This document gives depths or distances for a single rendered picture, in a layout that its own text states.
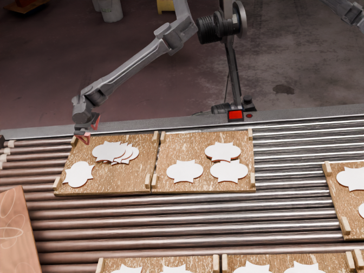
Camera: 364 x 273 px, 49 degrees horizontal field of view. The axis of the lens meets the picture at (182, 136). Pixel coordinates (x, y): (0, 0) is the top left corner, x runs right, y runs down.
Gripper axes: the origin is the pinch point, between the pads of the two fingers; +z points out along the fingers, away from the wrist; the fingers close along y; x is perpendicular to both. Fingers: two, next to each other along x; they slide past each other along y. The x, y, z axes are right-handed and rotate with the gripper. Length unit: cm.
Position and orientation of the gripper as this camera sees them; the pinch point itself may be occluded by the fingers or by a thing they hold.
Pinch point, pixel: (91, 135)
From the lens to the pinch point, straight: 176.0
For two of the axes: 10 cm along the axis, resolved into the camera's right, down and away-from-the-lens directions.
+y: 1.9, -6.6, 7.3
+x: -9.8, -0.5, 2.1
